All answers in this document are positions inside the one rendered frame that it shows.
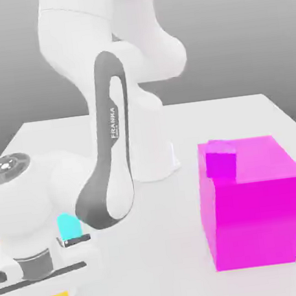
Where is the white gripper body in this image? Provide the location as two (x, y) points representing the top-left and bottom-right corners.
(0, 260), (92, 296)

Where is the small cyan cube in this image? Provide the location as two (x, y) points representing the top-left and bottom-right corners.
(56, 210), (85, 242)

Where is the small magenta cube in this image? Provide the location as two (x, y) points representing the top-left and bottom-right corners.
(201, 137), (240, 183)

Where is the large magenta box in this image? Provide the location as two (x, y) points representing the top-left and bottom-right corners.
(191, 131), (296, 274)

